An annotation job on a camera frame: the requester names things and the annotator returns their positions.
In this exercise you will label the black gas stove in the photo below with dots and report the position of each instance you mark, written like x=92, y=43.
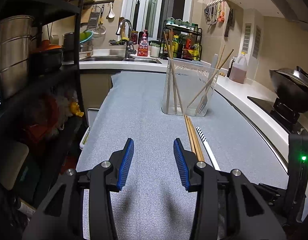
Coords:
x=283, y=115

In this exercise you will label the black condiment rack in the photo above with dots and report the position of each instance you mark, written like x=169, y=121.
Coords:
x=186, y=40

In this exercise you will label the plastic oil jug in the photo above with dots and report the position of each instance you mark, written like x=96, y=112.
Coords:
x=239, y=69

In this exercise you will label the hanging cleaver knife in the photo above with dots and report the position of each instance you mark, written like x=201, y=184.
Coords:
x=229, y=22

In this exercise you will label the white ceramic spoon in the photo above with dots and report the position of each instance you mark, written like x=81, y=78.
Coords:
x=208, y=149

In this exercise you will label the green and blue bowls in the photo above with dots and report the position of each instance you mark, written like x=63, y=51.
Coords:
x=85, y=36

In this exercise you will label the black shelving unit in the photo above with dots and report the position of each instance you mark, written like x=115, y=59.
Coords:
x=32, y=114

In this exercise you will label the red dish soap bottle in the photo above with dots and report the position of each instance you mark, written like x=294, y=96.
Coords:
x=143, y=44

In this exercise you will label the grey table mat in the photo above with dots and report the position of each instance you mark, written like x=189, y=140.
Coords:
x=153, y=204

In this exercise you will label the hanging utensils on rail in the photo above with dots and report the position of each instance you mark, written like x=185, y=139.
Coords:
x=215, y=12

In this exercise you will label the hanging metal grater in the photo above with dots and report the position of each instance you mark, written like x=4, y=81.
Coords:
x=93, y=17

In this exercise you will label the hanging white ladle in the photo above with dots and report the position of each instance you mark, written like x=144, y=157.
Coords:
x=111, y=14

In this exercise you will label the steel pot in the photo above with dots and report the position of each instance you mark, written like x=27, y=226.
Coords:
x=15, y=37

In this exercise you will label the white jar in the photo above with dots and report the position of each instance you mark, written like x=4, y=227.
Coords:
x=155, y=50

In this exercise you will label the chrome kitchen faucet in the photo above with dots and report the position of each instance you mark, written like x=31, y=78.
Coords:
x=124, y=31

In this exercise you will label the fork with grey handle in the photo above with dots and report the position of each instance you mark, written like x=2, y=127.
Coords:
x=214, y=62

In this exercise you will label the black wok with lid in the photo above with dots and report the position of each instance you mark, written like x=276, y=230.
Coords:
x=291, y=87

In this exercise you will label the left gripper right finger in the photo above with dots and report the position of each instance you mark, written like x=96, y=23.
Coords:
x=228, y=205

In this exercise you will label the clear plastic utensil holder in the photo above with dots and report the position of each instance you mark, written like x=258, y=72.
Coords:
x=191, y=76

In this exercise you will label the stainless steel sink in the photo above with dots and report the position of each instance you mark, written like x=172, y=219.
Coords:
x=118, y=58

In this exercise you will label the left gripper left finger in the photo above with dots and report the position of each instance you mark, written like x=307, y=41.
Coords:
x=59, y=216

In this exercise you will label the window frame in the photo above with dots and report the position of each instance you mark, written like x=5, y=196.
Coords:
x=150, y=15

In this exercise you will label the red jar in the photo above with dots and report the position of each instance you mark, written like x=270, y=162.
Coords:
x=134, y=37

